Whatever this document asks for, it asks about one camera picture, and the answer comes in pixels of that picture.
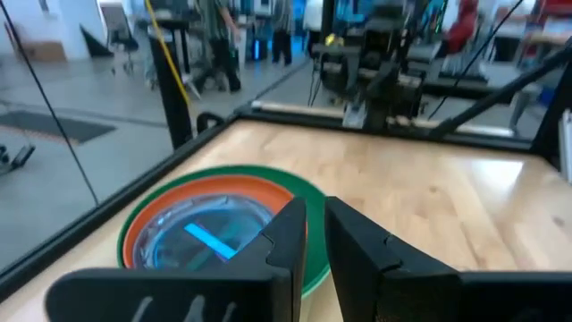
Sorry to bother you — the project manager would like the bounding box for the brown cardboard box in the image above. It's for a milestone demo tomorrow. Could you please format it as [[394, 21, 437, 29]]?
[[20, 39, 68, 63]]

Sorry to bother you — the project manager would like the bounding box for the yellow cable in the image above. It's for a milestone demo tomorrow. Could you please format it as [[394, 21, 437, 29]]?
[[143, 0, 193, 107]]

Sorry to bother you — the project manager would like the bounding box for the teal transparent plastic plate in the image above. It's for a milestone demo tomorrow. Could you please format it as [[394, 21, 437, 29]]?
[[132, 193, 274, 272]]

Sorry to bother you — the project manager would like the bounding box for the thin black hanging cable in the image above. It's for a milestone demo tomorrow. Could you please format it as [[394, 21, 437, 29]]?
[[0, 0, 100, 208]]

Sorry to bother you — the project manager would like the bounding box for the white panel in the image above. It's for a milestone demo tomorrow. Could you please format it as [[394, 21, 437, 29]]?
[[560, 109, 572, 184]]

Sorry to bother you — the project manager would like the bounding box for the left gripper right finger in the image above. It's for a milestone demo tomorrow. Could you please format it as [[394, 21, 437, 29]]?
[[324, 196, 572, 322]]

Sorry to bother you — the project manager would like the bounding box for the dark floor mat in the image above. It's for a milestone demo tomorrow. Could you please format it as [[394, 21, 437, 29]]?
[[0, 109, 118, 147]]

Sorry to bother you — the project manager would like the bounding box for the person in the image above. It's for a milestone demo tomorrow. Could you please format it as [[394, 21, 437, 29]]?
[[270, 0, 295, 67], [444, 0, 480, 55], [195, 0, 243, 94]]

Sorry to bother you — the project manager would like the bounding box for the dark office chair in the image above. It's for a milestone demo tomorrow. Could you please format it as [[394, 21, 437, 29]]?
[[100, 3, 140, 76]]

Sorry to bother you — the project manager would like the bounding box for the orange opaque plastic plate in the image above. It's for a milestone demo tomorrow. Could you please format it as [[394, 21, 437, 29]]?
[[122, 174, 296, 269]]

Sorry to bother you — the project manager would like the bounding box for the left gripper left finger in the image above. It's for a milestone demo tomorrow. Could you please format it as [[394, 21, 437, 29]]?
[[44, 196, 308, 322]]

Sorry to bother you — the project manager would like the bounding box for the black wheeled base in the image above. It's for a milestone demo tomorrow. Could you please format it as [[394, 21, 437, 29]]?
[[0, 142, 37, 176]]

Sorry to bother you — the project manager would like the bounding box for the green plastic plate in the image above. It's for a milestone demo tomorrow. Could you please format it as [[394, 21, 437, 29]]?
[[116, 164, 332, 300]]

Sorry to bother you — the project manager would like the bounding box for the black stand pole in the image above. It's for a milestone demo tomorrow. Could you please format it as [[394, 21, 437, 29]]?
[[148, 33, 194, 150]]

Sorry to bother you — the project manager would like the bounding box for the black table frame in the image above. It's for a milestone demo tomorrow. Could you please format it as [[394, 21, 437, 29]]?
[[0, 42, 572, 301]]

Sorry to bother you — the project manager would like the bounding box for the black triangular object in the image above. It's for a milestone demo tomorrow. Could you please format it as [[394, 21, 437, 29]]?
[[79, 24, 115, 59]]

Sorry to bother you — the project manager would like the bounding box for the black coiled cable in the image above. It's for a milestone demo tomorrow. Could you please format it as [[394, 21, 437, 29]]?
[[196, 111, 227, 135]]

